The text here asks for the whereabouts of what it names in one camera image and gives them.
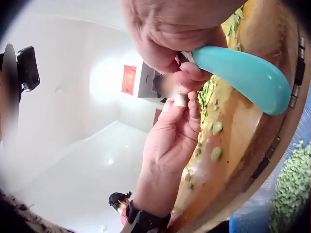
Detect blue plastic basket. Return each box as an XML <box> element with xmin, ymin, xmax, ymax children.
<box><xmin>228</xmin><ymin>80</ymin><xmax>311</xmax><ymax>233</ymax></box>

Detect person's left hand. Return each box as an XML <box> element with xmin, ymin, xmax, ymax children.
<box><xmin>136</xmin><ymin>92</ymin><xmax>202</xmax><ymax>215</ymax></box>

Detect round wooden chopping block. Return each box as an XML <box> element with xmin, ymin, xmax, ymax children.
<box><xmin>169</xmin><ymin>0</ymin><xmax>306</xmax><ymax>233</ymax></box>

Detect red paper sheet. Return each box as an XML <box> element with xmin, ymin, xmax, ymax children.
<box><xmin>121</xmin><ymin>64</ymin><xmax>137</xmax><ymax>95</ymax></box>

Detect teal handled knife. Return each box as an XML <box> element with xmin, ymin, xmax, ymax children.
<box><xmin>177</xmin><ymin>45</ymin><xmax>291</xmax><ymax>115</ymax></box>

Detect grey wall cabinet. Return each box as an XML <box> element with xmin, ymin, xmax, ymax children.
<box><xmin>138</xmin><ymin>62</ymin><xmax>168</xmax><ymax>103</ymax></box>

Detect scattered peeled green beans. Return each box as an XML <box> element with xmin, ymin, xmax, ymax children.
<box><xmin>181</xmin><ymin>100</ymin><xmax>223</xmax><ymax>192</ymax></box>

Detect black wrist band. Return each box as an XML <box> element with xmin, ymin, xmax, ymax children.
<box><xmin>126</xmin><ymin>200</ymin><xmax>172</xmax><ymax>233</ymax></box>

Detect heap of shelled beans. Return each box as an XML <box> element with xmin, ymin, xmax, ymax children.
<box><xmin>269</xmin><ymin>140</ymin><xmax>311</xmax><ymax>233</ymax></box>

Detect person's right fingers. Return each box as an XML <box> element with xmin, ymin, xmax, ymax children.
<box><xmin>168</xmin><ymin>52</ymin><xmax>213</xmax><ymax>89</ymax></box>

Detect person's right hand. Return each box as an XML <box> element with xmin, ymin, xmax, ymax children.
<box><xmin>120</xmin><ymin>0</ymin><xmax>248</xmax><ymax>89</ymax></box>

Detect person's left fingers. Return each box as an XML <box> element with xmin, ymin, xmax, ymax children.
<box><xmin>160</xmin><ymin>92</ymin><xmax>202</xmax><ymax>136</ymax></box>

